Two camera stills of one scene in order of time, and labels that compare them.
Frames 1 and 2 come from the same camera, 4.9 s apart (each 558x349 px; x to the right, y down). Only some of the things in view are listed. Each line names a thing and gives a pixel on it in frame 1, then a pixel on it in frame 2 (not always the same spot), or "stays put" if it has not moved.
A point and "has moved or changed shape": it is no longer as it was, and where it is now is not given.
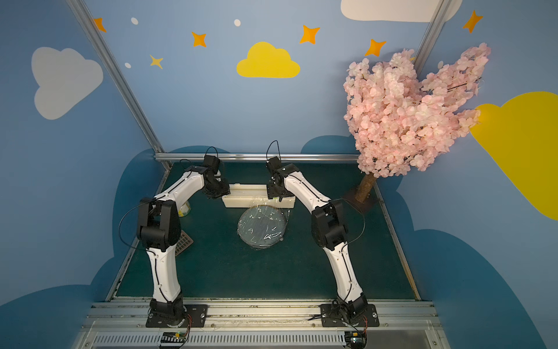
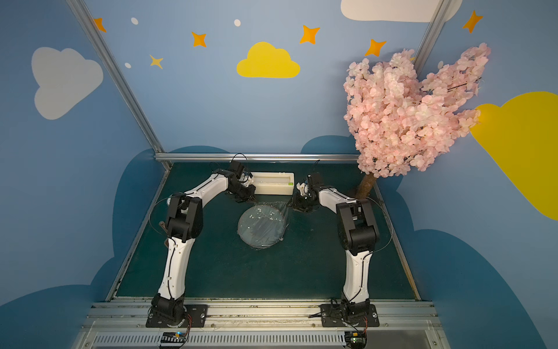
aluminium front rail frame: [408, 325] stays put
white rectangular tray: [244, 195] has moved or changed shape
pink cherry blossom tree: [399, 118] stays put
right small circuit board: [356, 339] stays put
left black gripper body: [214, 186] to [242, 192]
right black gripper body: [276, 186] to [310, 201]
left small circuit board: [173, 339] stays put
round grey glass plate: [261, 227] stays put
